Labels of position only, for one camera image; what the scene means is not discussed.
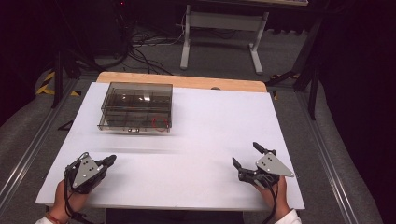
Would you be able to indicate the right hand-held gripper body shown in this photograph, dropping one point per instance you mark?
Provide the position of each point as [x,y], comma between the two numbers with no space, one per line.
[272,166]

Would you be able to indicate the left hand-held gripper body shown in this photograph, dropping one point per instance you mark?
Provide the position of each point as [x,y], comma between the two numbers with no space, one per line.
[85,172]

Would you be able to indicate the smoky clear drawer organizer box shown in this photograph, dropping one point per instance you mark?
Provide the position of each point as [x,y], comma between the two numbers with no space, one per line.
[137,93]

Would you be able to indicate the person's right hand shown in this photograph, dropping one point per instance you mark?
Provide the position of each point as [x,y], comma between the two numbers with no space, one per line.
[280,202]

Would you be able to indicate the person's left hand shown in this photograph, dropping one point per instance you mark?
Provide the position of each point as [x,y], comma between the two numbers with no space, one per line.
[59,203]

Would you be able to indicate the white board sheet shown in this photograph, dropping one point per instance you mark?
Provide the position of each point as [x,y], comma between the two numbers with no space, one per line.
[193,155]

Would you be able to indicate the person's right white sleeve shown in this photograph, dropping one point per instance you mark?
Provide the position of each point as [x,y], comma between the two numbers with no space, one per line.
[289,217]

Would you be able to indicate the person's white sleeve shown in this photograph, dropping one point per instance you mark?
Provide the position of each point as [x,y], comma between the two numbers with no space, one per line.
[42,221]
[289,217]

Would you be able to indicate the person's left white sleeve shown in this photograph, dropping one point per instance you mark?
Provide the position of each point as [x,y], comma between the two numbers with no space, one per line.
[42,221]

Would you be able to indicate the person's dark clothing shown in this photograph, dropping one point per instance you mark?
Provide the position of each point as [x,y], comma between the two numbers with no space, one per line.
[174,217]

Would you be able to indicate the black metal stand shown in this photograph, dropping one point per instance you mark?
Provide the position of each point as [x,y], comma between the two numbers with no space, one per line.
[57,77]
[313,77]

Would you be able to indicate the yellow black floor tape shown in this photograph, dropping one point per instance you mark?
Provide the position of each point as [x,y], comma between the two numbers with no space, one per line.
[43,88]

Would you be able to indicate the wooden table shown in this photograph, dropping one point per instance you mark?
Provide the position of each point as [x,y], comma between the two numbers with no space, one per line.
[186,81]

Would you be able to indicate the grey metal floor rail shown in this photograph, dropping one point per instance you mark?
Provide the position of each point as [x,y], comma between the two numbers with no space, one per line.
[327,161]
[34,137]

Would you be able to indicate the white metal desk frame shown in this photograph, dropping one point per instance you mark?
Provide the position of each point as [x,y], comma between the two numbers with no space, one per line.
[224,21]

